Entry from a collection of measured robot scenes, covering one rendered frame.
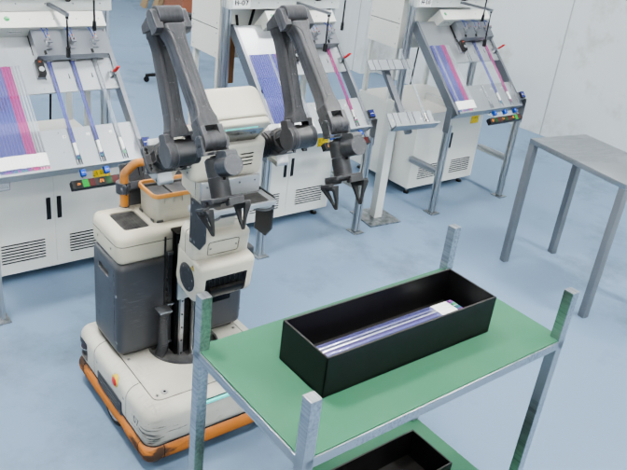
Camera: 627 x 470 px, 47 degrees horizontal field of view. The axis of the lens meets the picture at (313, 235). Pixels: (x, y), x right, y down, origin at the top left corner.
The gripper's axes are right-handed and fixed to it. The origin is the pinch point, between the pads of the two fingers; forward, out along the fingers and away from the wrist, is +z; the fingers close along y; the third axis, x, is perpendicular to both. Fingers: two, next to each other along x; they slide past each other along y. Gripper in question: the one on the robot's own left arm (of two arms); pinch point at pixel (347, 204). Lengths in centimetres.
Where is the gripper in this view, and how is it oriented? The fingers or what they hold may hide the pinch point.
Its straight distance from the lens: 221.9
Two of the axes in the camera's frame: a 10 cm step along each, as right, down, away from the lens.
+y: 8.0, -2.0, 5.7
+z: 1.7, 9.8, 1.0
